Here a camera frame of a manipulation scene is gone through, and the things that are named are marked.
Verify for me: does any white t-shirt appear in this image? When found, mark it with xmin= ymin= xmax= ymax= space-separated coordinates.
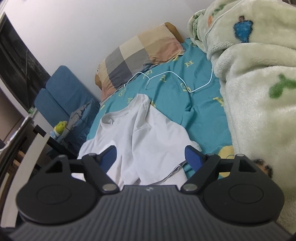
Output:
xmin=78 ymin=94 xmax=201 ymax=188

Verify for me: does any grey cloth on chair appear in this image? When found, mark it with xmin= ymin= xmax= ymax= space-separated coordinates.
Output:
xmin=66 ymin=101 xmax=91 ymax=136

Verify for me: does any green plush toy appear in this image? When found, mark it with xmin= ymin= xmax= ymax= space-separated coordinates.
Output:
xmin=54 ymin=120 xmax=68 ymax=135

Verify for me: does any white and black desk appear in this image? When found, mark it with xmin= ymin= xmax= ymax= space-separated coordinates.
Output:
xmin=1 ymin=116 xmax=76 ymax=228

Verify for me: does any teal patterned bed sheet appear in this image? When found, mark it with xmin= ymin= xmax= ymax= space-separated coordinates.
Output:
xmin=86 ymin=40 xmax=234 ymax=179

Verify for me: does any blue covered chair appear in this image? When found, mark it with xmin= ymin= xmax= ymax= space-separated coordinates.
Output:
xmin=34 ymin=66 xmax=100 ymax=155

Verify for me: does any checkered pillow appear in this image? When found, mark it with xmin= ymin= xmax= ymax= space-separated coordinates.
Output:
xmin=95 ymin=22 xmax=184 ymax=101

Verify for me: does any dark window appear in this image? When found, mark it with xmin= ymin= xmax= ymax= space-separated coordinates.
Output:
xmin=1 ymin=16 xmax=51 ymax=110

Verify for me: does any green fleece cartoon blanket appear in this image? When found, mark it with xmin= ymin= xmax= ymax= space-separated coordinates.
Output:
xmin=188 ymin=1 xmax=295 ymax=233

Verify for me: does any white charging cable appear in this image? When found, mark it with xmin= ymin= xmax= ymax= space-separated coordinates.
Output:
xmin=123 ymin=61 xmax=214 ymax=93

